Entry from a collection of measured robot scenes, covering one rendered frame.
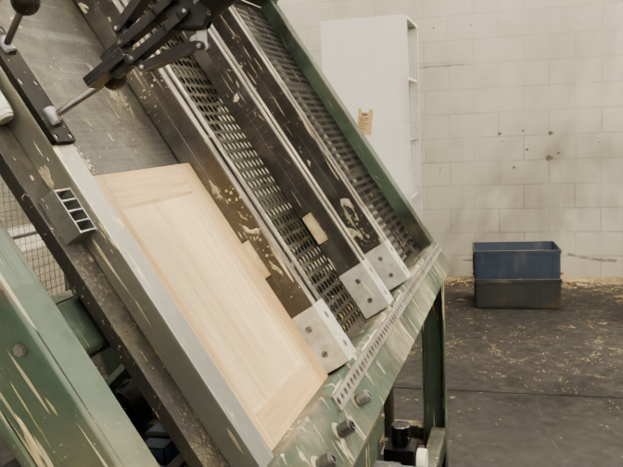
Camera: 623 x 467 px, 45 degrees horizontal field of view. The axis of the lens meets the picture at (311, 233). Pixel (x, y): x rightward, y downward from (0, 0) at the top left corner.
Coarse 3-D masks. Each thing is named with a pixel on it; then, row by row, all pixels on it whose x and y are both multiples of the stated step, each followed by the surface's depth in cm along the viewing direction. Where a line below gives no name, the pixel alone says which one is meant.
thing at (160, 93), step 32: (96, 0) 144; (96, 32) 144; (160, 96) 143; (160, 128) 144; (192, 128) 142; (192, 160) 143; (224, 160) 145; (224, 192) 142; (256, 224) 142; (288, 256) 145; (288, 288) 142; (320, 320) 141; (320, 352) 142; (352, 352) 144
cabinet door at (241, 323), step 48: (144, 192) 122; (192, 192) 137; (144, 240) 114; (192, 240) 127; (192, 288) 118; (240, 288) 132; (240, 336) 122; (288, 336) 137; (240, 384) 114; (288, 384) 127
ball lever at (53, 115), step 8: (112, 80) 103; (120, 80) 104; (96, 88) 104; (112, 88) 104; (120, 88) 105; (80, 96) 104; (88, 96) 105; (72, 104) 104; (48, 112) 104; (56, 112) 104; (64, 112) 105; (56, 120) 104
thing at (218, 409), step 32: (32, 128) 103; (32, 160) 104; (64, 160) 103; (96, 192) 106; (96, 224) 102; (96, 256) 103; (128, 256) 103; (128, 288) 103; (160, 288) 105; (160, 320) 102; (160, 352) 103; (192, 352) 103; (192, 384) 102; (224, 384) 105; (224, 416) 102; (224, 448) 102; (256, 448) 103
